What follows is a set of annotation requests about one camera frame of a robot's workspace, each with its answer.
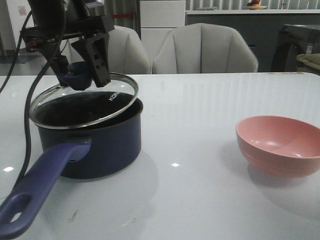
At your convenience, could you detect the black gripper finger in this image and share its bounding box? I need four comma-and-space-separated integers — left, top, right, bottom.
71, 33, 111, 88
40, 44, 69, 86

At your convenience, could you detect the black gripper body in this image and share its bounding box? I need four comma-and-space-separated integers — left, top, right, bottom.
20, 2, 115, 50

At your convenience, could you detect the glass pot lid blue knob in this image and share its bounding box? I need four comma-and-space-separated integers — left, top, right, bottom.
29, 62, 139, 130

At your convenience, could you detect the pink bowl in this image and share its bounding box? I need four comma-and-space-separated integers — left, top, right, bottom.
235, 115, 320, 178

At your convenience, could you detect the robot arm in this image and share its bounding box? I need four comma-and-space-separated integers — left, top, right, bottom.
21, 0, 115, 91

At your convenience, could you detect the grey curtain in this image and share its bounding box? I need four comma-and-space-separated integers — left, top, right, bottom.
104, 0, 141, 38

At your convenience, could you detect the red barrier belt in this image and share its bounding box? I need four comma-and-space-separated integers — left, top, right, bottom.
111, 13, 134, 19

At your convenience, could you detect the left grey upholstered chair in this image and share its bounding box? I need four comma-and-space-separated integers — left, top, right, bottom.
69, 25, 152, 76

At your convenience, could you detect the grey upholstered chair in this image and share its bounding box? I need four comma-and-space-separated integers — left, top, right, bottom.
152, 23, 259, 75
69, 25, 152, 76

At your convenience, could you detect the white refrigerator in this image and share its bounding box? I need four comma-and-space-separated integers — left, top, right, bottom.
139, 0, 186, 62

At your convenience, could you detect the dark blue saucepan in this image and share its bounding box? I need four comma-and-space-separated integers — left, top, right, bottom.
0, 98, 144, 240

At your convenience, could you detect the right grey upholstered chair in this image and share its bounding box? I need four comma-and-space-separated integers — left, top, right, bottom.
152, 23, 259, 75

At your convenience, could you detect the fruit plate on counter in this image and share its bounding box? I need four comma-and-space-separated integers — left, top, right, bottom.
245, 0, 267, 10

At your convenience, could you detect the grey kitchen counter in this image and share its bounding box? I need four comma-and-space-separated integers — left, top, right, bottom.
186, 10, 320, 72

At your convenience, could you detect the dark appliance with glass door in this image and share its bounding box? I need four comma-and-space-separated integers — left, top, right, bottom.
271, 24, 320, 72

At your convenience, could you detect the beige cushion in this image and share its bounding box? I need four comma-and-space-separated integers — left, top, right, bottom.
296, 53, 320, 75

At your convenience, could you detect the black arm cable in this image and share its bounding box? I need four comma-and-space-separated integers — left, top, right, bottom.
0, 0, 68, 181

